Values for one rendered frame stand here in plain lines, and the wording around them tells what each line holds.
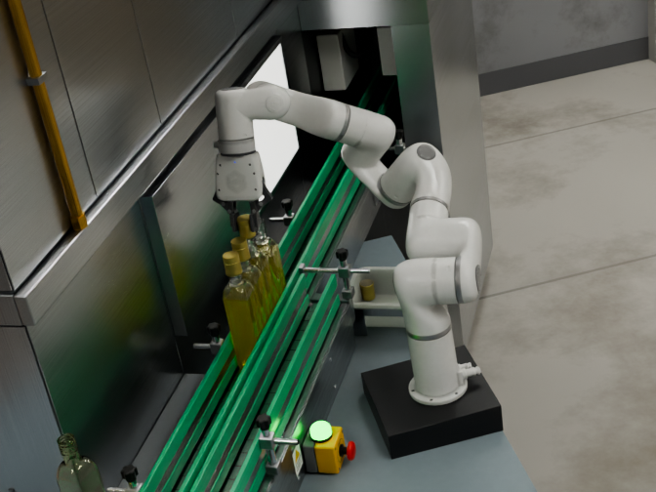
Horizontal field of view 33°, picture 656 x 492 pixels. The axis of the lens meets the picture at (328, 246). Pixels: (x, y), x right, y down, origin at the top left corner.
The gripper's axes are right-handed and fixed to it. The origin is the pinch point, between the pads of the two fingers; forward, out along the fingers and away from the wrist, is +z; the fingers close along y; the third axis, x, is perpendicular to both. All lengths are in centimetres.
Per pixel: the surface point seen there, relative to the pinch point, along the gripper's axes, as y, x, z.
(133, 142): -14.6, -18.3, -21.2
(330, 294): 13.8, 12.4, 20.3
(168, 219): -11.7, -12.8, -3.9
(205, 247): -11.8, 4.2, 7.0
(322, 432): 20.3, -19.8, 39.0
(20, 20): -13, -56, -48
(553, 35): 28, 366, 0
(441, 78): 22, 109, -15
